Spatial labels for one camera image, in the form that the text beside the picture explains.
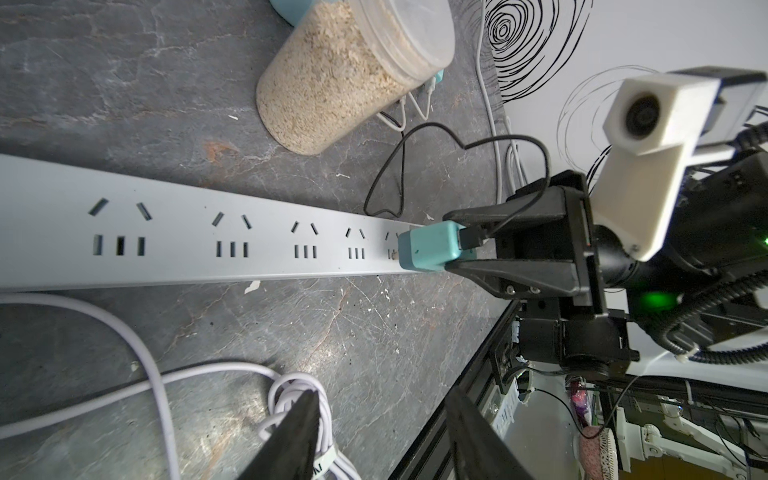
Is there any blue earbud case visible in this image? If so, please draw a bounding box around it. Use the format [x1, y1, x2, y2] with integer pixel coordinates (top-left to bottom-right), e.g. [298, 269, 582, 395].
[269, 0, 313, 27]

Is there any teal charger with black cable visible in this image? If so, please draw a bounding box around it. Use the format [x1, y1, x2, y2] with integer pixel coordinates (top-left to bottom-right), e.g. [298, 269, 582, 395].
[398, 221, 477, 272]

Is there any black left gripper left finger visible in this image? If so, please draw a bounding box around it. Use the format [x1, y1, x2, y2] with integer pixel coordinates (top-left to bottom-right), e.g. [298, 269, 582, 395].
[239, 391, 320, 480]

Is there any grey power strip cord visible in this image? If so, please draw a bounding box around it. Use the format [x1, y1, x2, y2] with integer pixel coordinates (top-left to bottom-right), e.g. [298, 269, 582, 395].
[475, 0, 529, 205]

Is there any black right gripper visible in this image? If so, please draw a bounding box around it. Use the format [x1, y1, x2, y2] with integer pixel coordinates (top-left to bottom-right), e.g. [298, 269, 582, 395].
[443, 171, 639, 378]

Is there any white power strip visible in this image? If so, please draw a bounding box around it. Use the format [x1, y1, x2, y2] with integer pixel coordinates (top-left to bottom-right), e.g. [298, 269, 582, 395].
[1, 155, 409, 292]

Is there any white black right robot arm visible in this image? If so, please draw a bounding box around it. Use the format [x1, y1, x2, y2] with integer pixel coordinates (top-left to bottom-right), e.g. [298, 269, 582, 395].
[447, 124, 767, 379]

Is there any lilac usb cable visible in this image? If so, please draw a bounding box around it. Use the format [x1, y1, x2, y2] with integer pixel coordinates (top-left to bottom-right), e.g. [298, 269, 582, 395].
[0, 292, 363, 480]

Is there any clear plastic grain jar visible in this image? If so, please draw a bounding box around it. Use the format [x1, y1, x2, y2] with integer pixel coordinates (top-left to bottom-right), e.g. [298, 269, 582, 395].
[255, 1, 455, 156]

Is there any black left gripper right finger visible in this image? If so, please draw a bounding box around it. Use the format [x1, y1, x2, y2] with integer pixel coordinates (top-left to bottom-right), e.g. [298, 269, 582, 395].
[444, 387, 532, 480]

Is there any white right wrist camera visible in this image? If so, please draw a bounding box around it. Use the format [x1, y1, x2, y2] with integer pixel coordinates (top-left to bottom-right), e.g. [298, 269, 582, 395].
[590, 66, 767, 262]

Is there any white short usb cable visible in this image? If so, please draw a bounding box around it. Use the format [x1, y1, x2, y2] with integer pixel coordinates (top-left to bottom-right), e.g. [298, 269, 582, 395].
[376, 77, 438, 133]

